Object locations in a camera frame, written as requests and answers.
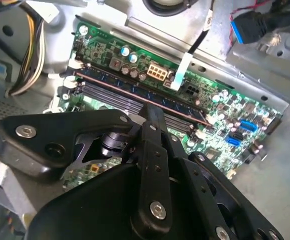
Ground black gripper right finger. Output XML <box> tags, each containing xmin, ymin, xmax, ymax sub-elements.
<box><xmin>162</xmin><ymin>131</ymin><xmax>285</xmax><ymax>240</ymax></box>

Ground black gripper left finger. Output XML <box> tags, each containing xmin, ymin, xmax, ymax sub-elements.
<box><xmin>0</xmin><ymin>102</ymin><xmax>173</xmax><ymax>234</ymax></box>

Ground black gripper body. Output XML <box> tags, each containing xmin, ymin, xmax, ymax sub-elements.
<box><xmin>26</xmin><ymin>162</ymin><xmax>210</xmax><ymax>240</ymax></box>

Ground blue RAM stick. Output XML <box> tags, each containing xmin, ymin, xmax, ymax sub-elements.
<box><xmin>75</xmin><ymin>66</ymin><xmax>212</xmax><ymax>128</ymax></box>

